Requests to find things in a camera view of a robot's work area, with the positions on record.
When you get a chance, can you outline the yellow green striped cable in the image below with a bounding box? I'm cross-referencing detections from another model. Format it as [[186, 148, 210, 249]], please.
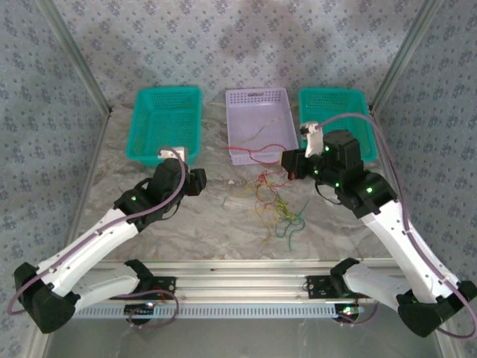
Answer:
[[240, 105, 299, 145]]

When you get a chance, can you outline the red cable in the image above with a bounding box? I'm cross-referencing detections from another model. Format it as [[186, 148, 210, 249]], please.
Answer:
[[221, 143, 290, 166], [251, 170, 294, 224]]

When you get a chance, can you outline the long green cable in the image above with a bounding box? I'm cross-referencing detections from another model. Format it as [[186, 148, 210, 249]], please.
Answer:
[[274, 198, 311, 251]]

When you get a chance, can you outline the teal plastic basket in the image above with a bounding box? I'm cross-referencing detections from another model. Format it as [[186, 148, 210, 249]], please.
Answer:
[[298, 87, 378, 163], [124, 86, 203, 168]]

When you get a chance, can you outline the lilac plastic basket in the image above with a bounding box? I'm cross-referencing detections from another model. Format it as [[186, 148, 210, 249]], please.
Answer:
[[224, 87, 300, 166]]

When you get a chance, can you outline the black controller board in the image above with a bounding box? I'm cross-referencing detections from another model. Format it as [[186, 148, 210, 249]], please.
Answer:
[[334, 304, 365, 322], [124, 304, 157, 315]]

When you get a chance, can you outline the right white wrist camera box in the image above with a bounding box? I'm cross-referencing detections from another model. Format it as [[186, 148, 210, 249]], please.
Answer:
[[299, 121, 324, 157]]

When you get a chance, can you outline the aluminium table side rail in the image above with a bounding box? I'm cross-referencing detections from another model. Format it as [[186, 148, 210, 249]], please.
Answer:
[[370, 110, 426, 273], [59, 110, 115, 273]]

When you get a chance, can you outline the aluminium mounting rail frame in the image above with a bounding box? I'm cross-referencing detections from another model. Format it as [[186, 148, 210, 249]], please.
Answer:
[[70, 260, 411, 302]]

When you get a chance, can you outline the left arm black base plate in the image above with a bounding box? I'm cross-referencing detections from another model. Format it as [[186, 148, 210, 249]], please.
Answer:
[[110, 275, 177, 301]]

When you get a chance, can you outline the aluminium corner post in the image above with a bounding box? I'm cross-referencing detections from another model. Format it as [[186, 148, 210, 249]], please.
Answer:
[[44, 0, 113, 113], [370, 0, 444, 113]]

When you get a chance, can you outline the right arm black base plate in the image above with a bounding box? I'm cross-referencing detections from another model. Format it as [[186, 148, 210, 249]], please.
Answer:
[[306, 274, 358, 299]]

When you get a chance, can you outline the white slotted cable duct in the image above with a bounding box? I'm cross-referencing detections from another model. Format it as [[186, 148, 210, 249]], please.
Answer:
[[72, 302, 338, 320]]

